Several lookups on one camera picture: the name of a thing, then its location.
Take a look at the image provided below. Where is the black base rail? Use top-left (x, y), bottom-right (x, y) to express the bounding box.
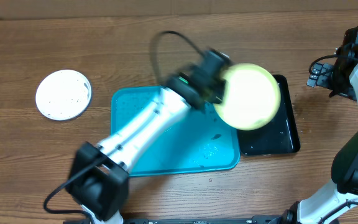
top-left (63, 215), bottom-right (340, 224)

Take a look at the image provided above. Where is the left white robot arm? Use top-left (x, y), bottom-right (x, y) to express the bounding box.
top-left (65, 65), bottom-right (228, 223)

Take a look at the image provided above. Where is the yellow plate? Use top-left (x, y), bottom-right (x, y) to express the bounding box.
top-left (214, 63), bottom-right (281, 131)

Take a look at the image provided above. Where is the teal plastic tray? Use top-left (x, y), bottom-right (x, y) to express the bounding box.
top-left (111, 86), bottom-right (240, 177)

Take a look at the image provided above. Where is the black water tray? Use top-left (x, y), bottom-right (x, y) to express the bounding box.
top-left (237, 75), bottom-right (301, 156)

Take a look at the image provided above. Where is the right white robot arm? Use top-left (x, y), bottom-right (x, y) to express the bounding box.
top-left (273, 42), bottom-right (358, 223)

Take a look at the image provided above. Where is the pink speckled plate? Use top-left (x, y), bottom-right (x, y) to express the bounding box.
top-left (35, 69), bottom-right (93, 121)

